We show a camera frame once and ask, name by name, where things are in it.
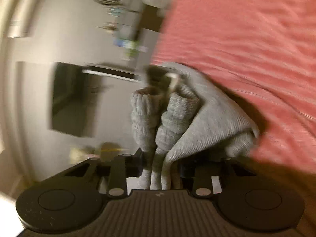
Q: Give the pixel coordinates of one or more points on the dark grey dresser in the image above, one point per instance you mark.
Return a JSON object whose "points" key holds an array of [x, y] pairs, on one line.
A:
{"points": [[132, 17]]}

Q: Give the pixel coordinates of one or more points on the green item on dresser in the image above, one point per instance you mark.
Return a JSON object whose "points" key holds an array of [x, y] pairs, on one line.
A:
{"points": [[132, 48]]}

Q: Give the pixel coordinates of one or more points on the blue white box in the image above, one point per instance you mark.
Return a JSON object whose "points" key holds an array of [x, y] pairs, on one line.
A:
{"points": [[122, 42]]}

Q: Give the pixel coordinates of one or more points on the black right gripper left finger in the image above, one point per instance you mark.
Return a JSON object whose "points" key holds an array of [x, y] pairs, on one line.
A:
{"points": [[115, 172]]}

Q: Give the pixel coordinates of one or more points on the grey sweatpants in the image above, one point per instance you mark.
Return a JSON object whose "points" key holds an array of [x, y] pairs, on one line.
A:
{"points": [[178, 113]]}

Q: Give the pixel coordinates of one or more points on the red ribbed bed blanket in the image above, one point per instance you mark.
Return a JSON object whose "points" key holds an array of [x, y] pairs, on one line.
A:
{"points": [[263, 51]]}

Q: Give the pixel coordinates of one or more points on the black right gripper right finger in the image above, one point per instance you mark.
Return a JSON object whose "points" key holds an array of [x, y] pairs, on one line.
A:
{"points": [[204, 177]]}

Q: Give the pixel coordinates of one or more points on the black soundbar shelf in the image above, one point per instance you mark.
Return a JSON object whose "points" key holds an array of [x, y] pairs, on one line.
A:
{"points": [[112, 71]]}

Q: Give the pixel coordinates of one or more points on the black wall television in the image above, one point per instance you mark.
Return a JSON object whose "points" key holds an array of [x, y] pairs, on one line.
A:
{"points": [[74, 102]]}

